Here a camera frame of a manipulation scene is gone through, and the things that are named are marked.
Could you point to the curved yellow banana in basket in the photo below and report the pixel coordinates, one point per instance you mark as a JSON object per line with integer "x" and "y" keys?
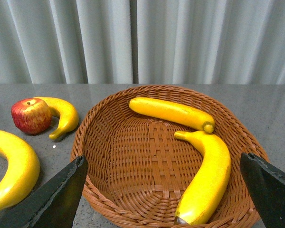
{"x": 203, "y": 195}

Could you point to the large yellow banana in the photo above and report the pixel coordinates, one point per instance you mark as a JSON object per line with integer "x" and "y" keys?
{"x": 22, "y": 172}

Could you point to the right brown wicker basket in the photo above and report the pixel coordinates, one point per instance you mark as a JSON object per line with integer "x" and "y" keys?
{"x": 138, "y": 170}

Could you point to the straight yellow banana in basket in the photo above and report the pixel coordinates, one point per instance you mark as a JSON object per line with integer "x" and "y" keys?
{"x": 173, "y": 112}

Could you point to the pale grey pleated curtain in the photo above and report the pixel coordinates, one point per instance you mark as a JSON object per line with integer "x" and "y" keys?
{"x": 142, "y": 41}

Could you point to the small curved yellow banana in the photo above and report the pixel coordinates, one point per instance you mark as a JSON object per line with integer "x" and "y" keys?
{"x": 65, "y": 112}

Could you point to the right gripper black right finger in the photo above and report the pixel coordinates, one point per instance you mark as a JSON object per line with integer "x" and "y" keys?
{"x": 266, "y": 187}

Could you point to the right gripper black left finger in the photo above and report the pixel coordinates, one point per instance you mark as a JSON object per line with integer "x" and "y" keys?
{"x": 53, "y": 205}

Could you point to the red yellow apple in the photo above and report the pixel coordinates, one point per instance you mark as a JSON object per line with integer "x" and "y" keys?
{"x": 31, "y": 115}

